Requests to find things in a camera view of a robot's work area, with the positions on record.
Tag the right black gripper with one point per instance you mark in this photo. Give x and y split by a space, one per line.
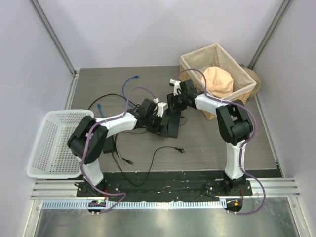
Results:
183 108

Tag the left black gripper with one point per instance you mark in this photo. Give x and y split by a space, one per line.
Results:
157 130

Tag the black network switch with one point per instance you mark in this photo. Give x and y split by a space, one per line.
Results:
170 124

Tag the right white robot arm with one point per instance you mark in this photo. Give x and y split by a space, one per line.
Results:
235 126

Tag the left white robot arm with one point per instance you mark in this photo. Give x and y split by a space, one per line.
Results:
88 140

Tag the wicker basket with liner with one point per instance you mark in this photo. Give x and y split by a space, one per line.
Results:
193 65

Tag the peach cloth bundle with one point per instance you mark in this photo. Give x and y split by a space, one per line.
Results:
219 82

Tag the black power adapter brick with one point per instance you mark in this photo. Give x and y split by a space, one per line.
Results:
109 145

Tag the white plastic basket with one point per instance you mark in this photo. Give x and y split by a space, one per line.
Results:
51 158

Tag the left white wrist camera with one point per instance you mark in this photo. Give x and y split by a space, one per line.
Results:
160 108

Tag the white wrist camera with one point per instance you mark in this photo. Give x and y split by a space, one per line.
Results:
176 87
160 108

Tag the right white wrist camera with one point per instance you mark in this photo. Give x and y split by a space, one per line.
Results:
176 87

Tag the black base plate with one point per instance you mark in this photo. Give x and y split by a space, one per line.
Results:
165 186

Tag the white slotted cable duct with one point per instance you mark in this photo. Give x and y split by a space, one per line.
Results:
98 204

